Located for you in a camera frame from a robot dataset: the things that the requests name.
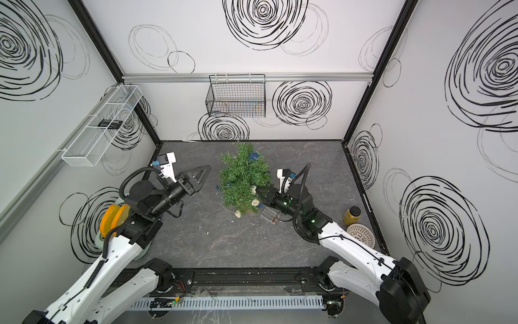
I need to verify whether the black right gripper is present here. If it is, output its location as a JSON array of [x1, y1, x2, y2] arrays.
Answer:
[[256, 186, 303, 224]]

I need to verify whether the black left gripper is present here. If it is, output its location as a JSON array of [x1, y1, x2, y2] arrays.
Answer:
[[151, 166, 209, 221]]

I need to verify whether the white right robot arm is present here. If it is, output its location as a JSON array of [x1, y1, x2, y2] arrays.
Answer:
[[256, 165, 431, 323]]

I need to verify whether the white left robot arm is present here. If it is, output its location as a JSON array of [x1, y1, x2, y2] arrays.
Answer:
[[24, 165, 211, 323]]

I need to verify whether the small green christmas tree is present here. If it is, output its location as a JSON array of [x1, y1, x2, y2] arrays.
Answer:
[[217, 141, 273, 214]]

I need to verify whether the clear battery box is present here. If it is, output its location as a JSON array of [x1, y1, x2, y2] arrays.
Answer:
[[260, 207, 281, 224]]

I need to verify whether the yellow jar black lid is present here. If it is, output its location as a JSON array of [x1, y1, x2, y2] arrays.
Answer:
[[342, 206, 362, 226]]

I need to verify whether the yellow toast slice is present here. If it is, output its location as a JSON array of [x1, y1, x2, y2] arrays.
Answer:
[[99, 205, 130, 238]]

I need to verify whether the black object in shelf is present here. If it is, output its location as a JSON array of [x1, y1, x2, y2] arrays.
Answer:
[[97, 119, 123, 130]]

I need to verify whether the white round strainer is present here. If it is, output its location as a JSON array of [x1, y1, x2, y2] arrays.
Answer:
[[347, 224, 376, 248]]

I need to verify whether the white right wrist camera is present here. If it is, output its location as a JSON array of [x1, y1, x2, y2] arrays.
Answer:
[[277, 169, 296, 194]]

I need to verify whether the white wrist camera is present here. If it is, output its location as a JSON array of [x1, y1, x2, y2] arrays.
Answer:
[[150, 152, 177, 182], [277, 169, 296, 194]]

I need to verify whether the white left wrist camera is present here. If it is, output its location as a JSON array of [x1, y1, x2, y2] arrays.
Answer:
[[150, 152, 177, 182]]

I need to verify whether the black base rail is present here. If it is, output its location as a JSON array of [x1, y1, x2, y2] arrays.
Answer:
[[103, 265, 405, 302]]

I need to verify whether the black wire basket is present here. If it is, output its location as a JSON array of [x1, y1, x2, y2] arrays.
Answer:
[[205, 81, 267, 117]]

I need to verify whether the white mesh wall shelf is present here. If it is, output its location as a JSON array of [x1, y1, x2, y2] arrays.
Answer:
[[62, 85, 143, 167]]

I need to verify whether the white slotted cable duct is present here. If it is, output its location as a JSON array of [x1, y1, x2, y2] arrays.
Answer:
[[128, 295, 325, 312]]

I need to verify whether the aluminium wall rail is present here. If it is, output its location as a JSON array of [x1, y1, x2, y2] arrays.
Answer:
[[122, 72, 374, 84]]

